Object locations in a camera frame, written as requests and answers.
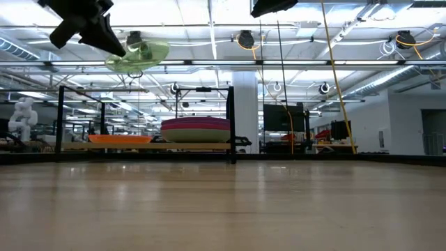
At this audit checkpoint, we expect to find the black table frame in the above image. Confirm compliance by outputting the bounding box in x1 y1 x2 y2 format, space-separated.
0 151 446 167

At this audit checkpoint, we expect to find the long ceiling light strip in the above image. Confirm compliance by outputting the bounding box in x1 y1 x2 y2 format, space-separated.
0 59 446 67

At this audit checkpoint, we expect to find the white humanoid robot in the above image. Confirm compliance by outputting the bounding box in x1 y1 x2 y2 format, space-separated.
7 96 39 143

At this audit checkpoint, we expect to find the large black monitor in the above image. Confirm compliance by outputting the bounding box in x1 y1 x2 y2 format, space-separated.
263 103 306 132

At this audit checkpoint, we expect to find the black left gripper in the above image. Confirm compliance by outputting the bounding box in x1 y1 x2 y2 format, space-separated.
37 0 127 58

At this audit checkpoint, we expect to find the orange translucent plate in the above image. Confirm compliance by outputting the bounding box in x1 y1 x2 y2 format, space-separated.
88 134 153 144

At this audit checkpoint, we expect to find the pink plate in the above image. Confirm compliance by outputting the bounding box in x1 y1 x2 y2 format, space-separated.
160 123 231 131

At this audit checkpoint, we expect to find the small black monitor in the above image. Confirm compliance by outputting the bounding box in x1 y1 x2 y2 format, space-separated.
330 120 352 141

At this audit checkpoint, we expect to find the short silver air duct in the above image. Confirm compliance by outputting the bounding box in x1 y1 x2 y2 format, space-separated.
0 36 41 61

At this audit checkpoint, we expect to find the long silver air duct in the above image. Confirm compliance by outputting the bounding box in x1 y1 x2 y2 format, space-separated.
343 41 446 100

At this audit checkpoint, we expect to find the black wire dish rack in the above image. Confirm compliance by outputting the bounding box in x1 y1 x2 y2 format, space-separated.
55 85 238 165

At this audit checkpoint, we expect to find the dark door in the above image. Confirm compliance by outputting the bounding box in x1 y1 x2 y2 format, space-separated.
420 108 446 156

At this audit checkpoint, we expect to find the white pillar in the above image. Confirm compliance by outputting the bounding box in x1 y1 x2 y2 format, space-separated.
231 70 260 154

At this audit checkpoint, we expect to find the black background station frame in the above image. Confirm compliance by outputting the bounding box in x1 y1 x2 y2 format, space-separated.
175 86 231 144

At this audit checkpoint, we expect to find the red translucent plate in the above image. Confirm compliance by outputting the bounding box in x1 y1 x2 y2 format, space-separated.
89 134 153 138

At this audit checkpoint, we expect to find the green translucent plate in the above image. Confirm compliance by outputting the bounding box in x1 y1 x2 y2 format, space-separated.
105 39 171 74

